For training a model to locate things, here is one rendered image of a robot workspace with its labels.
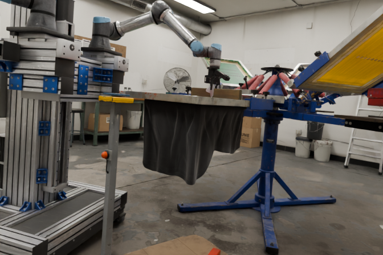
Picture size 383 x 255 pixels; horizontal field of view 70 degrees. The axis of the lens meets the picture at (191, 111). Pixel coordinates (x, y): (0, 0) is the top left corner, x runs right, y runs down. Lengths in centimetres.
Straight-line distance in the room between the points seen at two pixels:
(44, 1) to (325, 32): 528
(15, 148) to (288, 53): 540
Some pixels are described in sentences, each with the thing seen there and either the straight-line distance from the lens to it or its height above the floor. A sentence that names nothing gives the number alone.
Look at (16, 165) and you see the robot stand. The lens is 201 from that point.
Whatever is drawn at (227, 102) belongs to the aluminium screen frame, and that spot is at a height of 97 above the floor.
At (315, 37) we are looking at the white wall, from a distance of 617.
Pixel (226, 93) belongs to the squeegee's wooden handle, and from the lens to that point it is 179.
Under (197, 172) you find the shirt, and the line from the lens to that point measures 152.
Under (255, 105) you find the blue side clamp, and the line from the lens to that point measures 171.
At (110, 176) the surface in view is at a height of 54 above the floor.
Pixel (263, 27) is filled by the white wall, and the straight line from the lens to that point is 670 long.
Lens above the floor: 98
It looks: 3 degrees down
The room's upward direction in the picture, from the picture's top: 5 degrees clockwise
